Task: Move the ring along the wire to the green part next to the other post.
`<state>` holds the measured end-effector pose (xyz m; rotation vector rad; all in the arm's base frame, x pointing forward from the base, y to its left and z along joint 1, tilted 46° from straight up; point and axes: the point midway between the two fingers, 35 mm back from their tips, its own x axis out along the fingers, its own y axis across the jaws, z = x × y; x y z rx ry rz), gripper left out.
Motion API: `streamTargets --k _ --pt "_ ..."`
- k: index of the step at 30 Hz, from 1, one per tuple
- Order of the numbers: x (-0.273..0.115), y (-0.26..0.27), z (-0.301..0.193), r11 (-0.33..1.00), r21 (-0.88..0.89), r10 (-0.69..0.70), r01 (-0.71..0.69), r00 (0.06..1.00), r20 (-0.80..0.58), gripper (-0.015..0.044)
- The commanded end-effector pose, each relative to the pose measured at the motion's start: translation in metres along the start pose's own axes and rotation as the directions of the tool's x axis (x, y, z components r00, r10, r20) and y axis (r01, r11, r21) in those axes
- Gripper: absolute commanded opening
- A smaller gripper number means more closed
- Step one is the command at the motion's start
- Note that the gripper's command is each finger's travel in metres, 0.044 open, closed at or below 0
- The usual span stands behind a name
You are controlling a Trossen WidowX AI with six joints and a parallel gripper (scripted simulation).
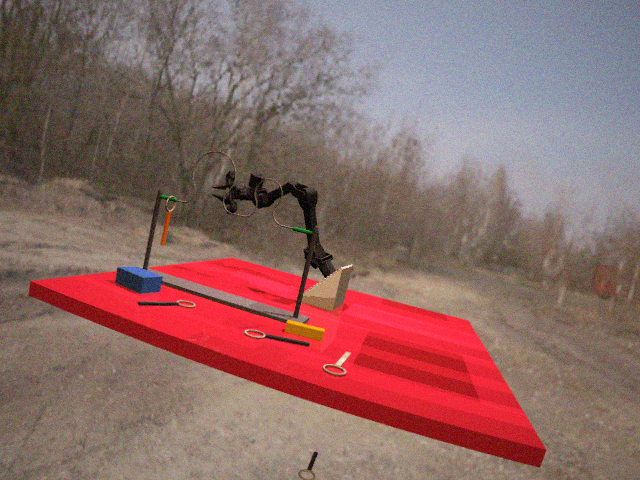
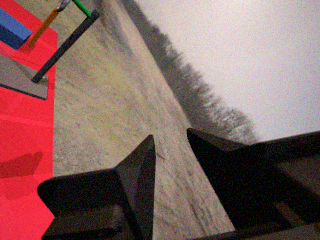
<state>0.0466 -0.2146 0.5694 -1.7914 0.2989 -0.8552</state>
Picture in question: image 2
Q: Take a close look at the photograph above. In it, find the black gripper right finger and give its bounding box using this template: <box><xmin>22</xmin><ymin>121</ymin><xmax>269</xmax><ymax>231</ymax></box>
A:
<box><xmin>187</xmin><ymin>128</ymin><xmax>320</xmax><ymax>230</ymax></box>

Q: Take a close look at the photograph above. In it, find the orange long handle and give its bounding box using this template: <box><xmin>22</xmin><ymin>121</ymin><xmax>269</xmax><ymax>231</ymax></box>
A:
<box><xmin>27</xmin><ymin>0</ymin><xmax>71</xmax><ymax>48</ymax></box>

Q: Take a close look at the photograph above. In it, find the blue block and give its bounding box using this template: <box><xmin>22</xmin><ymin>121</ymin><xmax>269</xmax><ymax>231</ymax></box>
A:
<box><xmin>0</xmin><ymin>8</ymin><xmax>33</xmax><ymax>51</ymax></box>

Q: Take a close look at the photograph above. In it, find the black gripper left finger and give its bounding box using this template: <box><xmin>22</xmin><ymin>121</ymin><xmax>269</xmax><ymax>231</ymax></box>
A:
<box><xmin>36</xmin><ymin>134</ymin><xmax>156</xmax><ymax>240</ymax></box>

